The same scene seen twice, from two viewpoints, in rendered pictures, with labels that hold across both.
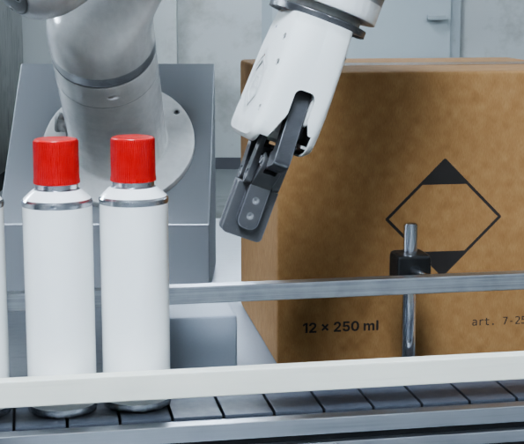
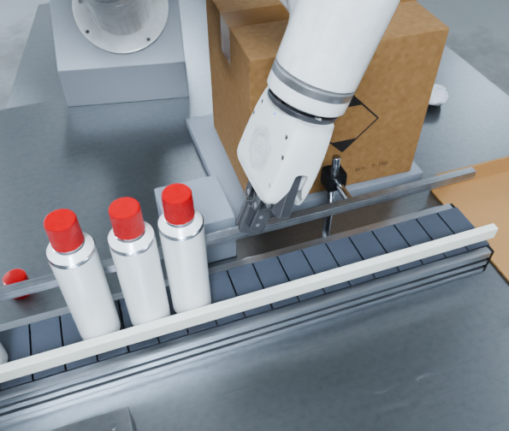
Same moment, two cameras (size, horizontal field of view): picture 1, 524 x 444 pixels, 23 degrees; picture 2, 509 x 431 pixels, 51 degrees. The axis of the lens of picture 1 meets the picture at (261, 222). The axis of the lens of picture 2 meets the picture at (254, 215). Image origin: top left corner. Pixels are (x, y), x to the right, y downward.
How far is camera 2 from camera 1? 0.60 m
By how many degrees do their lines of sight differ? 36
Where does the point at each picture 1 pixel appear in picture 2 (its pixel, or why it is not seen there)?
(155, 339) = (203, 290)
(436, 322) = not seen: hidden behind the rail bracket
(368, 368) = (324, 280)
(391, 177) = not seen: hidden behind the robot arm
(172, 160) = (156, 18)
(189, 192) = (170, 39)
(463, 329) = (350, 174)
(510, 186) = (386, 101)
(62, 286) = (145, 286)
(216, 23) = not seen: outside the picture
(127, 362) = (187, 303)
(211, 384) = (239, 308)
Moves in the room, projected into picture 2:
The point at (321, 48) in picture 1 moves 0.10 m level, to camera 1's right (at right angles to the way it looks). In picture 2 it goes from (314, 147) to (412, 137)
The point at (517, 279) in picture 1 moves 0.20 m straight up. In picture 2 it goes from (399, 193) to (434, 66)
